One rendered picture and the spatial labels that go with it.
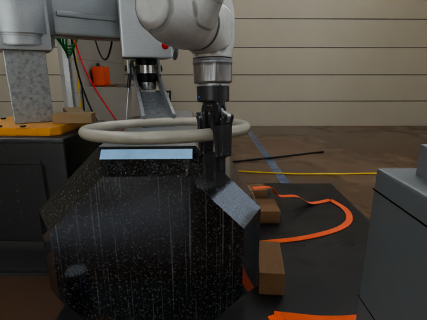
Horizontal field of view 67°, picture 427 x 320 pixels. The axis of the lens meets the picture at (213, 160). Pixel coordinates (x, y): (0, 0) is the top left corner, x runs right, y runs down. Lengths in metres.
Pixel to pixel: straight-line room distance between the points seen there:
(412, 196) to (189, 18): 0.60
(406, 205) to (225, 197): 0.54
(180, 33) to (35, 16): 1.40
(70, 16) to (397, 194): 1.76
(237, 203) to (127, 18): 0.89
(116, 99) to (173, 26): 3.76
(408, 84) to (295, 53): 2.33
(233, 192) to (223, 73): 0.51
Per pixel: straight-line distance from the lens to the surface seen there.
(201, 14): 0.59
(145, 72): 1.56
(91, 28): 2.07
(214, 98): 0.72
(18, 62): 1.97
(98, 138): 0.79
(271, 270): 1.63
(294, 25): 6.61
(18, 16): 1.91
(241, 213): 1.12
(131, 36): 1.49
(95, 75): 4.71
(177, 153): 1.07
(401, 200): 0.86
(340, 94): 6.88
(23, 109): 1.98
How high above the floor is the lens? 1.04
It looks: 15 degrees down
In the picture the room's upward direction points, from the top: straight up
